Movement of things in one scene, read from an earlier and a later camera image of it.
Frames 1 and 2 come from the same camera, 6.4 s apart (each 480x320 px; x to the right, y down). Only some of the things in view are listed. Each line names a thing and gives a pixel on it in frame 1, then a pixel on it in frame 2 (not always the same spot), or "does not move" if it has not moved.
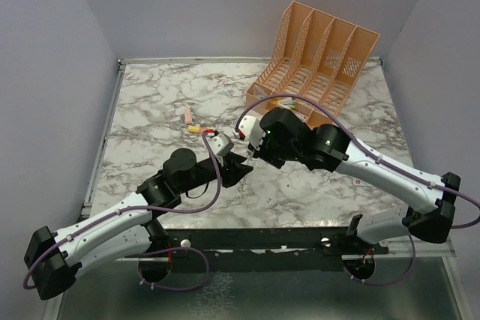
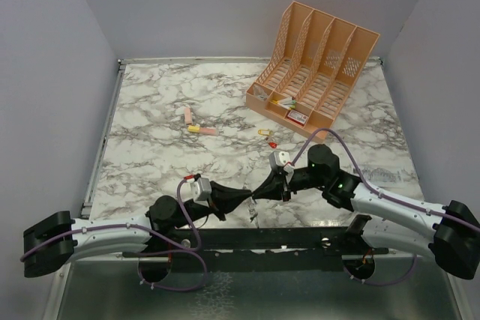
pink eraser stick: [187, 115] does not move
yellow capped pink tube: [196, 129] does not move
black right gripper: [262, 155] → [272, 187]
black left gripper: [232, 168] → [223, 199]
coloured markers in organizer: [286, 102] does not move
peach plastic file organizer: [316, 55] does not move
